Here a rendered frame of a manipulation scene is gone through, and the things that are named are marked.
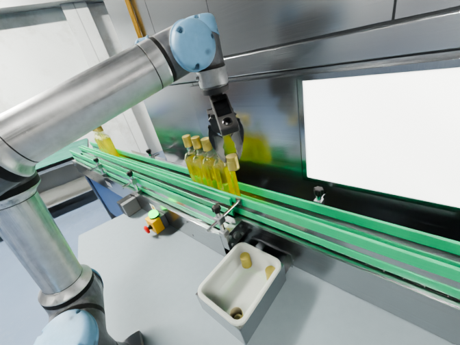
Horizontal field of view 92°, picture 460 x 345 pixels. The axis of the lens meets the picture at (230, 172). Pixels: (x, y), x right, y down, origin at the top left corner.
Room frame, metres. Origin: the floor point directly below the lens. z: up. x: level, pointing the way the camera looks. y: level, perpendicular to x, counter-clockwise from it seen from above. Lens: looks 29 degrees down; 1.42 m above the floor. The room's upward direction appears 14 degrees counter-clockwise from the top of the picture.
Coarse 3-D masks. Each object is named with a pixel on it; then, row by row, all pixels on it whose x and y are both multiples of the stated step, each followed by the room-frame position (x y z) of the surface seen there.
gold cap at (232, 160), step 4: (228, 156) 0.59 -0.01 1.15; (232, 156) 0.58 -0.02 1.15; (236, 156) 0.58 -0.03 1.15; (228, 160) 0.58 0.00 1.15; (232, 160) 0.57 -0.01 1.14; (236, 160) 0.58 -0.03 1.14; (228, 164) 0.58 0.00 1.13; (232, 164) 0.57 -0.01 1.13; (236, 164) 0.58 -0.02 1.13; (228, 168) 0.59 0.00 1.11; (232, 168) 0.57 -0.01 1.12; (236, 168) 0.57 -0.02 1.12
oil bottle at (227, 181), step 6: (216, 162) 0.71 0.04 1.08; (222, 162) 0.70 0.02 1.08; (216, 168) 0.71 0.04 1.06; (222, 168) 0.69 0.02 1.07; (216, 174) 0.72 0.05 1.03; (222, 174) 0.69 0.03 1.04; (228, 174) 0.70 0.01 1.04; (234, 174) 0.72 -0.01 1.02; (222, 180) 0.70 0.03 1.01; (228, 180) 0.69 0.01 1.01; (234, 180) 0.71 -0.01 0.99; (222, 186) 0.71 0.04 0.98; (228, 186) 0.69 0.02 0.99; (234, 186) 0.71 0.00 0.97; (228, 192) 0.69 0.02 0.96; (234, 192) 0.70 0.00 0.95
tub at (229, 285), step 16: (256, 256) 0.50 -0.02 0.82; (272, 256) 0.47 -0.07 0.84; (224, 272) 0.48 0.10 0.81; (240, 272) 0.49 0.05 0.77; (256, 272) 0.48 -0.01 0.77; (272, 272) 0.41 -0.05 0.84; (208, 288) 0.43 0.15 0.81; (224, 288) 0.45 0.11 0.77; (240, 288) 0.44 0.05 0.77; (256, 288) 0.42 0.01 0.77; (208, 304) 0.37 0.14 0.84; (224, 304) 0.40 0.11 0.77; (240, 304) 0.39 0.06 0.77; (256, 304) 0.34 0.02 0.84; (240, 320) 0.31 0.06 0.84
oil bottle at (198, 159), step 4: (204, 152) 0.82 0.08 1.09; (196, 156) 0.79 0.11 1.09; (200, 156) 0.79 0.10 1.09; (204, 156) 0.79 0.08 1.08; (196, 160) 0.79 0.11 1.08; (200, 160) 0.78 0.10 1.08; (196, 164) 0.79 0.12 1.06; (200, 164) 0.78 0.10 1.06; (196, 168) 0.80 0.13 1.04; (200, 168) 0.78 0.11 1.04; (196, 172) 0.81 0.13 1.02; (200, 172) 0.79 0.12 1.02; (204, 172) 0.77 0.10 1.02; (200, 176) 0.79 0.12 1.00; (204, 176) 0.77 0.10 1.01; (200, 180) 0.80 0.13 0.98; (204, 180) 0.78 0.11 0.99; (204, 184) 0.79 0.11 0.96; (208, 184) 0.77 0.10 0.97
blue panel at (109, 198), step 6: (90, 180) 1.79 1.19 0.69; (96, 186) 1.74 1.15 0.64; (102, 186) 1.58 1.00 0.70; (102, 192) 1.68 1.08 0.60; (108, 192) 1.53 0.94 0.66; (102, 198) 1.77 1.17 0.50; (108, 198) 1.60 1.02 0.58; (114, 198) 1.46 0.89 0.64; (120, 198) 1.34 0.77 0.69; (108, 204) 1.70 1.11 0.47; (114, 204) 1.54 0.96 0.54; (114, 210) 1.63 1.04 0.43; (120, 210) 1.48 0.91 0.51
